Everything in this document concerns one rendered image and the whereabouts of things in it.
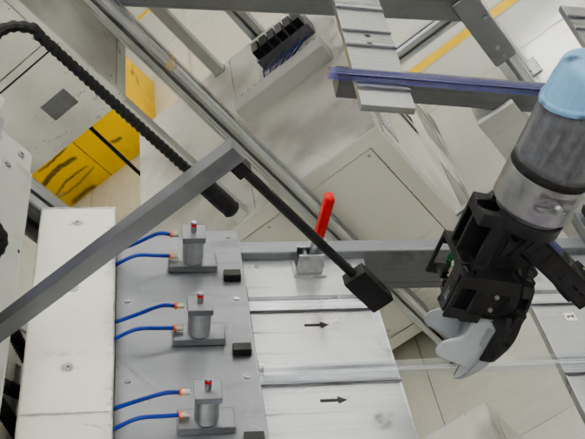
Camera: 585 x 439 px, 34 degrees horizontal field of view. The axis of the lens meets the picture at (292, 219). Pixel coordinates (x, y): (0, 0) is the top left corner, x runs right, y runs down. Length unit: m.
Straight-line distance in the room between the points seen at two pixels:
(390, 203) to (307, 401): 1.17
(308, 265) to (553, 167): 0.36
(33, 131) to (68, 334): 1.05
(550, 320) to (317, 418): 0.32
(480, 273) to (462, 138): 1.94
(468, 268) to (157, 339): 0.30
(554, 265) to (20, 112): 1.22
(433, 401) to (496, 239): 1.45
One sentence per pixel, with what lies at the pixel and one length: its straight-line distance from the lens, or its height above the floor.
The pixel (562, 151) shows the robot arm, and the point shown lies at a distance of 0.85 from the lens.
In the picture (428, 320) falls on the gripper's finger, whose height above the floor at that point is 0.99.
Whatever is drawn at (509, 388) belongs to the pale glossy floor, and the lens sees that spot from 2.24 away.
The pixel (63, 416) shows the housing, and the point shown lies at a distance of 0.86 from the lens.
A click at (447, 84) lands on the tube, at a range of 1.29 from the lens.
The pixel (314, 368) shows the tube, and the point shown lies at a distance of 1.00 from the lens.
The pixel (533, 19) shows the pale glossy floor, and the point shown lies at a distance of 3.07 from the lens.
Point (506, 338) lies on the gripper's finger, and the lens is 0.96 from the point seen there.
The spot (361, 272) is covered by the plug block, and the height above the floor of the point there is 1.18.
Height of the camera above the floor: 1.68
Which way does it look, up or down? 33 degrees down
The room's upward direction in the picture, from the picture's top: 47 degrees counter-clockwise
